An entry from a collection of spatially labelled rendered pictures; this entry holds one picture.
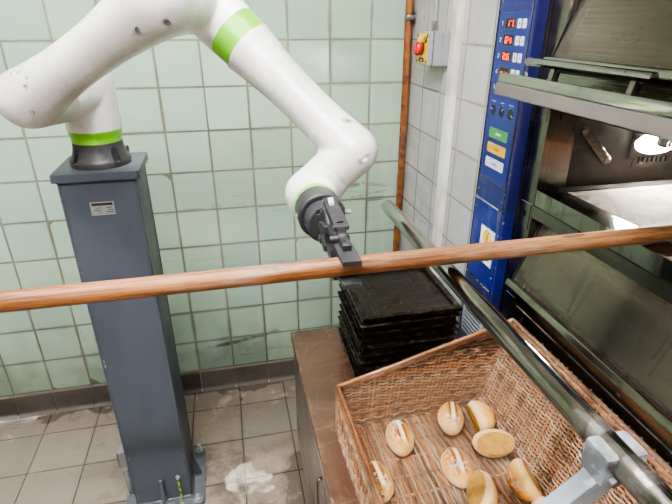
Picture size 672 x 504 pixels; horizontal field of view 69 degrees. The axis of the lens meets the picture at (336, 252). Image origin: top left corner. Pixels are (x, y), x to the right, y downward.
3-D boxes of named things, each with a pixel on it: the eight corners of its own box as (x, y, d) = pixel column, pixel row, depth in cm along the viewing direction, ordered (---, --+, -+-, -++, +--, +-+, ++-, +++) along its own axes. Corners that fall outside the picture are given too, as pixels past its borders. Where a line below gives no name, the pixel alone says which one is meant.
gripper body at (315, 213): (341, 195, 93) (353, 212, 85) (341, 236, 97) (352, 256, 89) (302, 198, 92) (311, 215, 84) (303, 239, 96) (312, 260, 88)
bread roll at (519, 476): (535, 487, 102) (512, 499, 104) (549, 503, 105) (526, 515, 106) (515, 449, 111) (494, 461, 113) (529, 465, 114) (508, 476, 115)
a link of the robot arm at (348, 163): (236, 73, 110) (221, 62, 99) (271, 33, 108) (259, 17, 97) (352, 187, 112) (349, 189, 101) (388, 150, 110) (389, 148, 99)
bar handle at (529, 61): (515, 85, 102) (522, 87, 102) (635, 111, 72) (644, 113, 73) (525, 56, 99) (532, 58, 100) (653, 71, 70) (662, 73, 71)
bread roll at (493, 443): (518, 459, 115) (510, 456, 120) (515, 429, 117) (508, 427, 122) (475, 459, 115) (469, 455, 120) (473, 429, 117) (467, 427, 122)
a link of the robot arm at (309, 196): (291, 230, 101) (289, 187, 97) (346, 226, 103) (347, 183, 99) (295, 242, 95) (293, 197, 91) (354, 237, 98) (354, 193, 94)
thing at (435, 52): (435, 63, 163) (438, 30, 159) (448, 66, 154) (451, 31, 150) (414, 64, 162) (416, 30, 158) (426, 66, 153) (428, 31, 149)
